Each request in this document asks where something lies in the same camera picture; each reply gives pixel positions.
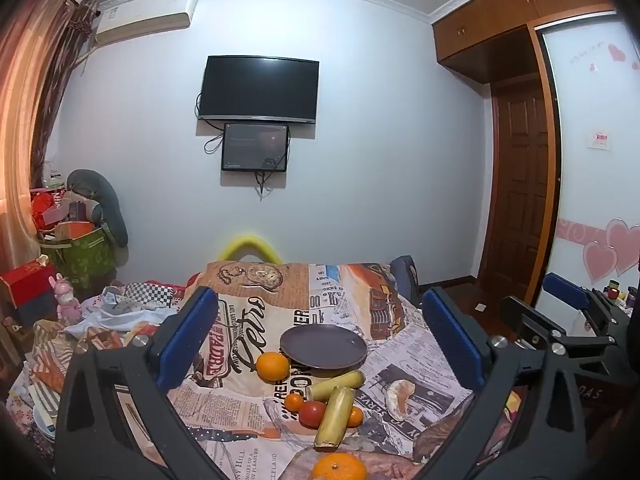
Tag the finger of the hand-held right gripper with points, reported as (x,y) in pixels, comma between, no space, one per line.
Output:
(535,321)
(565,291)

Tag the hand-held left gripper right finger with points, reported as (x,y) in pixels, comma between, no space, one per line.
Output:
(452,340)

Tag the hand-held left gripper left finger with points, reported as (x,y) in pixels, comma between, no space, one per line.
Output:
(187,340)

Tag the bread piece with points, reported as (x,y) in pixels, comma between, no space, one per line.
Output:
(400,399)

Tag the large orange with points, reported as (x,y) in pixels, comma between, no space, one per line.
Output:
(272,366)
(339,467)

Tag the small orange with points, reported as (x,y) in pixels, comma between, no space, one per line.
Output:
(294,402)
(356,417)

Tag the yellow corn cob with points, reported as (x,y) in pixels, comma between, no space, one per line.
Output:
(335,386)
(335,417)

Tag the dark grey round plate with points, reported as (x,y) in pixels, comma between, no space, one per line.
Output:
(323,348)

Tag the red tomato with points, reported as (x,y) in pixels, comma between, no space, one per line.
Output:
(312,414)

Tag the white floor socket plate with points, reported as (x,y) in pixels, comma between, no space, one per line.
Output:
(481,307)

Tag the black white checkered cloth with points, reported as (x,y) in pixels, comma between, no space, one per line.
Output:
(147,294)

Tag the printed newspaper-pattern blanket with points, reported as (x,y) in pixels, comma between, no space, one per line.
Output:
(250,305)

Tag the light blue cloth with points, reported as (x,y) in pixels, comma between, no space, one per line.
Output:
(117,317)

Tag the dark blue chair back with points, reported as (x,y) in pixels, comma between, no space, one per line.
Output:
(406,275)

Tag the brown wooden door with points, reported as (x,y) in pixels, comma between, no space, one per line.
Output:
(517,185)

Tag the white heart-patterned wardrobe door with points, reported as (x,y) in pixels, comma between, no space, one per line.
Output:
(595,170)

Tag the pink toy figure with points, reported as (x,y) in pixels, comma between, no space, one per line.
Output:
(67,300)

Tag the green patterned storage box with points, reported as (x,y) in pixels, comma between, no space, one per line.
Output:
(82,257)

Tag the white red label sticker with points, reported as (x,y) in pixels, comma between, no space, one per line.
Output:
(600,138)

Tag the grey plush pillow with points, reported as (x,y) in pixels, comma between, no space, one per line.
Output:
(102,197)

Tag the red gift box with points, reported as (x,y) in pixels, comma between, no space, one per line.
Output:
(27,285)

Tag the orange brown curtain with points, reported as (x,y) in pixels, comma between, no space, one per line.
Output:
(30,110)

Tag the wooden overhead cabinet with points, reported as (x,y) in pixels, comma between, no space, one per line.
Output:
(500,15)

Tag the white air conditioner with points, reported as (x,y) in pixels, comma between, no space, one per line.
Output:
(145,15)

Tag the small black wall monitor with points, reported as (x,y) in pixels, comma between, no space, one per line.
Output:
(255,147)

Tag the black wall television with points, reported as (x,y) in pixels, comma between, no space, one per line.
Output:
(260,87)

